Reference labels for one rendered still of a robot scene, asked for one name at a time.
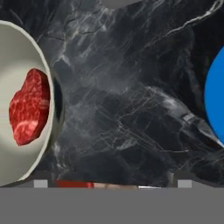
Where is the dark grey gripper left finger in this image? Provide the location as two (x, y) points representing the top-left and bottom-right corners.
(24, 170), (57, 189)

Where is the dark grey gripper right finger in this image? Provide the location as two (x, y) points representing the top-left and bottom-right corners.
(167, 170), (217, 189)

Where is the red raw steak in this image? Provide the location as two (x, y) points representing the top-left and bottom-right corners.
(8, 67), (51, 147)

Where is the small blue plate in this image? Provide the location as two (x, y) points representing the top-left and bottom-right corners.
(203, 45), (224, 147)

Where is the white bowl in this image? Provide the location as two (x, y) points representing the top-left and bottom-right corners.
(0, 20), (66, 187)

